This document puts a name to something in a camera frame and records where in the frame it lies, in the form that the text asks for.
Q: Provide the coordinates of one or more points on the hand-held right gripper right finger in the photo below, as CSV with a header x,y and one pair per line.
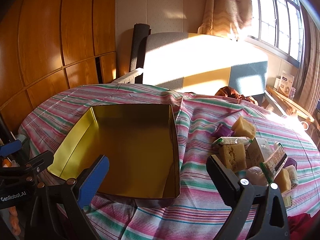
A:
x,y
220,177

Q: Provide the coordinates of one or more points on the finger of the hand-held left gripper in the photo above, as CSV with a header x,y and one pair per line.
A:
x,y
35,162
10,148

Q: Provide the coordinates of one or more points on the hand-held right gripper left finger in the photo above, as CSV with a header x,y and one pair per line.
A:
x,y
93,180

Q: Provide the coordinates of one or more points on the yellow soap block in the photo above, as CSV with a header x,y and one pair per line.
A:
x,y
232,156
243,128
283,180

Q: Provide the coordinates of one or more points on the yellow cracker packet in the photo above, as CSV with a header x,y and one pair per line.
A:
x,y
232,141

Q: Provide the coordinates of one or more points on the white medicine box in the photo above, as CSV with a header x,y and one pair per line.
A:
x,y
257,151

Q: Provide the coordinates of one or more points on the purple packet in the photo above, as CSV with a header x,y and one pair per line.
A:
x,y
291,163
223,131

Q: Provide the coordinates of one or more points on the gold metal tin box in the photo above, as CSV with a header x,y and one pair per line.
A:
x,y
135,150

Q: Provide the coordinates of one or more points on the green edged cracker packet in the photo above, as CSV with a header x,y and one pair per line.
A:
x,y
273,163

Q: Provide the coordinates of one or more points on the white gauze roll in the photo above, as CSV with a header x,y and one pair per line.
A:
x,y
293,176

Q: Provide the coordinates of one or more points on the green glass table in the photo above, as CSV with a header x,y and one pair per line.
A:
x,y
23,140

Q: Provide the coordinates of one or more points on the orange fruit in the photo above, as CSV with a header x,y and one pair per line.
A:
x,y
7,163

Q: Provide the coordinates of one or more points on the pink green striped bedsheet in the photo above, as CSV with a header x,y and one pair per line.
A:
x,y
200,220

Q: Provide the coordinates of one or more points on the brown cloth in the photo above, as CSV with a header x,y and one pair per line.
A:
x,y
230,92

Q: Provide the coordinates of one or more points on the red cloth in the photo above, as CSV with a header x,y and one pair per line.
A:
x,y
300,226

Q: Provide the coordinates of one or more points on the white cup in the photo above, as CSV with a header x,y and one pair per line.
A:
x,y
304,125

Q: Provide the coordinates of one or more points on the wooden rack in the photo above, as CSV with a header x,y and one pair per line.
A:
x,y
287,100

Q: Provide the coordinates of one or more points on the white jar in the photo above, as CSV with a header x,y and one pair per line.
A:
x,y
277,83

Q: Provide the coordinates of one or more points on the clear small jar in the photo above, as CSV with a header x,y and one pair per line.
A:
x,y
293,92

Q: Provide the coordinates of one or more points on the wooden wardrobe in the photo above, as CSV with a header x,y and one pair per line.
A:
x,y
50,42

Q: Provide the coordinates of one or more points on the white printed box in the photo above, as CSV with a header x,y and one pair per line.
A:
x,y
286,81

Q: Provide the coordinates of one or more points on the brown striped curtain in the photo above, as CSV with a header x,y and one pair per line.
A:
x,y
312,80

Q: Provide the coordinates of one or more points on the beige patterned curtain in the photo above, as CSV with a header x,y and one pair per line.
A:
x,y
225,7

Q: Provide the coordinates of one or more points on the barred window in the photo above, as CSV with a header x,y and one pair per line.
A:
x,y
280,17

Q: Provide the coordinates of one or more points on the white metal bed rail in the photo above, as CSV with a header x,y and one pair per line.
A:
x,y
130,75

